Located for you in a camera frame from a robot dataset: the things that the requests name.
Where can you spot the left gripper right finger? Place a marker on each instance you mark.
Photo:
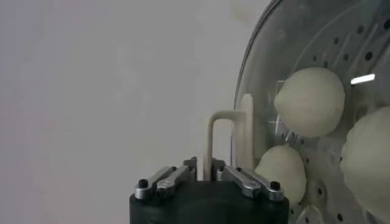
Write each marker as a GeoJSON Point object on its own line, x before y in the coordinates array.
{"type": "Point", "coordinates": [246, 182]}

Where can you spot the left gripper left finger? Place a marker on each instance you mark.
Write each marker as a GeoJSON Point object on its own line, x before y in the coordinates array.
{"type": "Point", "coordinates": [170, 182]}

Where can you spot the white steamed baozi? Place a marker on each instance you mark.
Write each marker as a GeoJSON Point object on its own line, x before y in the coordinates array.
{"type": "Point", "coordinates": [281, 175]}
{"type": "Point", "coordinates": [309, 102]}
{"type": "Point", "coordinates": [370, 161]}

